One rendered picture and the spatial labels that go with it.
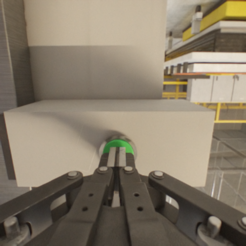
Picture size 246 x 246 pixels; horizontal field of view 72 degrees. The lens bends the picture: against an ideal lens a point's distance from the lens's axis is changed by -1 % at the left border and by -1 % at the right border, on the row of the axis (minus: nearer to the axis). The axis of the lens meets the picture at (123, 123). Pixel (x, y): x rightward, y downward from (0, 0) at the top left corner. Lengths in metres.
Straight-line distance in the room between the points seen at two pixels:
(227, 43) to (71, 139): 2.73
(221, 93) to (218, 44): 4.99
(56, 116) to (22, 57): 0.11
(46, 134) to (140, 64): 0.15
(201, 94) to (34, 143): 7.17
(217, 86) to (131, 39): 7.32
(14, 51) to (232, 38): 2.74
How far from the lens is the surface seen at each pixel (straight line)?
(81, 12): 0.26
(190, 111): 0.17
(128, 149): 0.16
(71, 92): 0.25
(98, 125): 0.16
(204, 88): 7.30
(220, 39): 2.79
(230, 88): 7.79
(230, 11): 3.05
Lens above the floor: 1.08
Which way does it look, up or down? 15 degrees up
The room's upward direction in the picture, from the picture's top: 180 degrees clockwise
